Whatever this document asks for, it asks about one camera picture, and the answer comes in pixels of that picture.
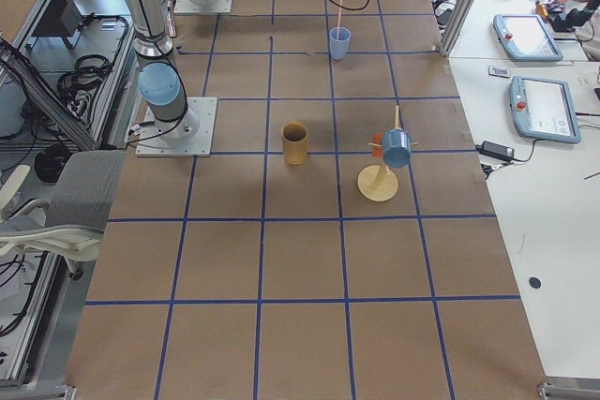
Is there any teach pendant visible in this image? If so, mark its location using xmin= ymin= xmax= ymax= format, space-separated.
xmin=509 ymin=76 xmax=581 ymax=144
xmin=492 ymin=14 xmax=563 ymax=62

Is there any wooden cup tree stand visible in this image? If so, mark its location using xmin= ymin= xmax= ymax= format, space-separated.
xmin=357 ymin=105 xmax=416 ymax=202

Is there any grey office chair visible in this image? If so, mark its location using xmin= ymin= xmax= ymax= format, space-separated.
xmin=1 ymin=150 xmax=126 ymax=280

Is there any orange cup on stand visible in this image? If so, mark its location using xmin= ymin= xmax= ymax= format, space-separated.
xmin=371 ymin=145 xmax=383 ymax=158

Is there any teach pendant far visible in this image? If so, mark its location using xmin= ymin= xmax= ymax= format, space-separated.
xmin=492 ymin=14 xmax=563 ymax=62

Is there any bamboo chopstick holder cup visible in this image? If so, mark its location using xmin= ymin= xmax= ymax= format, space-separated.
xmin=281 ymin=121 xmax=308 ymax=165

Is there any pink chopstick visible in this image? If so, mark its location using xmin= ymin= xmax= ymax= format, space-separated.
xmin=336 ymin=0 xmax=344 ymax=40

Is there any teach pendant near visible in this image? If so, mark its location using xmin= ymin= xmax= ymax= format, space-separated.
xmin=509 ymin=76 xmax=581 ymax=144

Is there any black power adapter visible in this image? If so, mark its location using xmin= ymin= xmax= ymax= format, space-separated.
xmin=475 ymin=141 xmax=515 ymax=162

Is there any light blue plastic cup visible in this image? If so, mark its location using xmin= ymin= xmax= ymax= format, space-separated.
xmin=329 ymin=26 xmax=352 ymax=61

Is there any blue cup on stand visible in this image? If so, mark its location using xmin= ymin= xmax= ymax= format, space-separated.
xmin=381 ymin=128 xmax=412 ymax=169

